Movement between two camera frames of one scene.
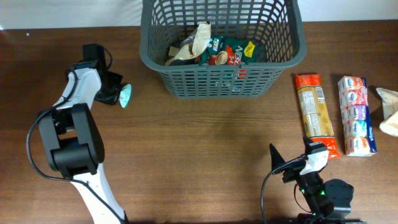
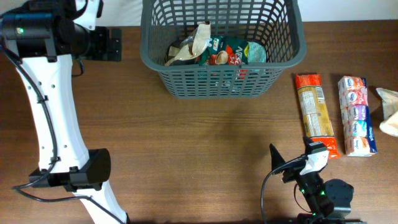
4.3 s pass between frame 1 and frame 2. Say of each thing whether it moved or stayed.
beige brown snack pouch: stayed
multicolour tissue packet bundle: stayed
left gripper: moved
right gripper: stayed
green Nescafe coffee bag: stayed
